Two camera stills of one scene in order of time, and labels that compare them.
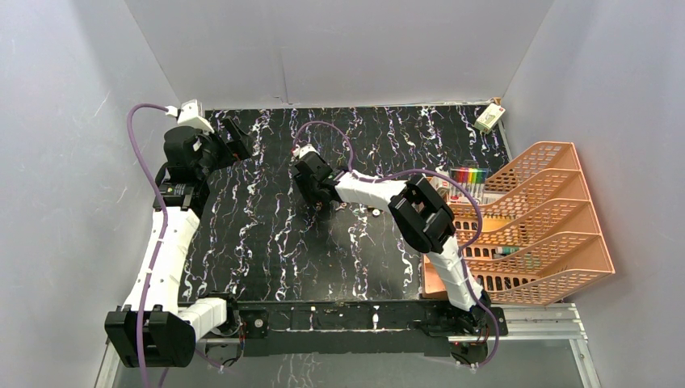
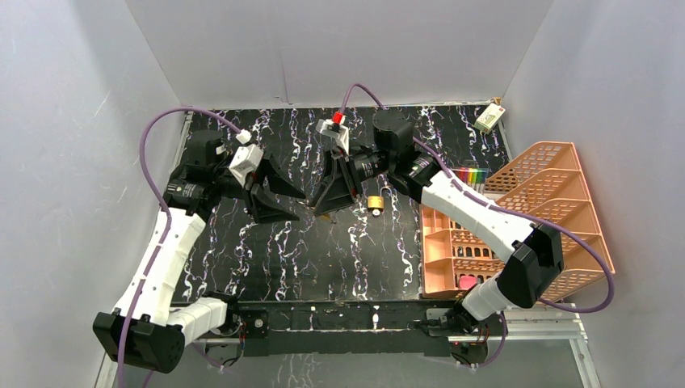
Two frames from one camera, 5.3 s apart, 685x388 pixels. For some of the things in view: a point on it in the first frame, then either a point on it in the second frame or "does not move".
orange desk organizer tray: x=476 y=228 does not move
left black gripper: x=225 y=142 → x=251 y=189
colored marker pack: x=472 y=179 does not move
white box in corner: x=489 y=116 does not move
